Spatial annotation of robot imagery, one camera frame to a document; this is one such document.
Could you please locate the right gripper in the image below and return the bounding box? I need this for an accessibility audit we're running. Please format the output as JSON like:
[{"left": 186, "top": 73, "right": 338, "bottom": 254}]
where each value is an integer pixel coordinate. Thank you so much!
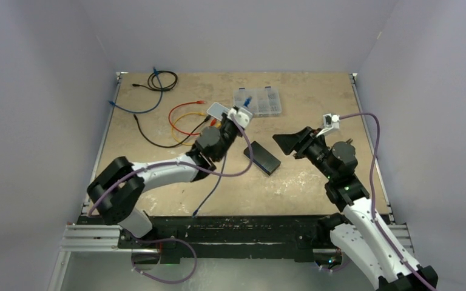
[{"left": 274, "top": 126, "right": 337, "bottom": 181}]

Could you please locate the yellow ethernet cable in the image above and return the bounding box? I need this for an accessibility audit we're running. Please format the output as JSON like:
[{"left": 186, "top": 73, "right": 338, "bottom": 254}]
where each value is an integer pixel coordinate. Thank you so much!
[{"left": 171, "top": 112, "right": 223, "bottom": 146}]

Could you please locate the red ethernet cable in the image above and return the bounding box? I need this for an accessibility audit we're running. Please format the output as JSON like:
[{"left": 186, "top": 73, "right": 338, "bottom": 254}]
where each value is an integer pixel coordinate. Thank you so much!
[{"left": 167, "top": 100, "right": 218, "bottom": 136}]

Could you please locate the black ethernet cable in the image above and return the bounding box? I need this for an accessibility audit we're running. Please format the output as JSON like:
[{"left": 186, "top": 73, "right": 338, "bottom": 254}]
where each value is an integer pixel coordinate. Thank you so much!
[{"left": 133, "top": 114, "right": 211, "bottom": 149}]

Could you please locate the white network switch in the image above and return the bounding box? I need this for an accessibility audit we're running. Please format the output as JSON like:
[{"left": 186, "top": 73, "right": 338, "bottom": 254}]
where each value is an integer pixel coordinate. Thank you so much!
[{"left": 206, "top": 102, "right": 230, "bottom": 121}]

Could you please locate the black rectangular box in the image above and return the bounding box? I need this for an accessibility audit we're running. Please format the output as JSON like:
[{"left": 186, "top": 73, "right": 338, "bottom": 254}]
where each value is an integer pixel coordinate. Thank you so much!
[{"left": 251, "top": 141, "right": 281, "bottom": 176}]

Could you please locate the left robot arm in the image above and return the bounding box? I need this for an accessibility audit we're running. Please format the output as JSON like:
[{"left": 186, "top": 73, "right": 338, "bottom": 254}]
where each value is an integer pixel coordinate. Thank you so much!
[{"left": 87, "top": 107, "right": 253, "bottom": 248}]

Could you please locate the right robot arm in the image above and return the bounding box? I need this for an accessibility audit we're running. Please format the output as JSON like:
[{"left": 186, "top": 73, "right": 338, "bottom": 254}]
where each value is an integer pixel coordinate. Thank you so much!
[{"left": 272, "top": 127, "right": 439, "bottom": 290}]

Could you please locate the clear plastic organizer box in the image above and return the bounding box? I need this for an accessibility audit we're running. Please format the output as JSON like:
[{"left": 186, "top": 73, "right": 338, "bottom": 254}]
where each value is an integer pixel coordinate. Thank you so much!
[{"left": 233, "top": 86, "right": 282, "bottom": 117}]

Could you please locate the black mounting base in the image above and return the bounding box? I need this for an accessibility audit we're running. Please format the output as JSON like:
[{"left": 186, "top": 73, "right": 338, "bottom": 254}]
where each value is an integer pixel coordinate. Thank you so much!
[{"left": 118, "top": 215, "right": 346, "bottom": 269}]

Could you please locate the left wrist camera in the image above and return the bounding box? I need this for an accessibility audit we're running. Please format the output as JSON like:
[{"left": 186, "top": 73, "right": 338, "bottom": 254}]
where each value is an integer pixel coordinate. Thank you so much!
[{"left": 226, "top": 107, "right": 254, "bottom": 129}]

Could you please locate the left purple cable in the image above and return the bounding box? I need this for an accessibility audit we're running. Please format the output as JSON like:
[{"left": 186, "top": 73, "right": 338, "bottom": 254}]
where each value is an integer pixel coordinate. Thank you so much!
[{"left": 88, "top": 116, "right": 255, "bottom": 284}]

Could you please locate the purple cable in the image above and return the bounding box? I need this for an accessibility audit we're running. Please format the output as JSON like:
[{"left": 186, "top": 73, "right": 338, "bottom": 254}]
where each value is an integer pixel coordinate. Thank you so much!
[
  {"left": 322, "top": 112, "right": 437, "bottom": 291},
  {"left": 88, "top": 116, "right": 255, "bottom": 284}
]

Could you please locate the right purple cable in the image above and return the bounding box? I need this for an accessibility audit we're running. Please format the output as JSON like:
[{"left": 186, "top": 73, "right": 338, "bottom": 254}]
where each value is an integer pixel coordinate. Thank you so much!
[{"left": 322, "top": 112, "right": 437, "bottom": 291}]

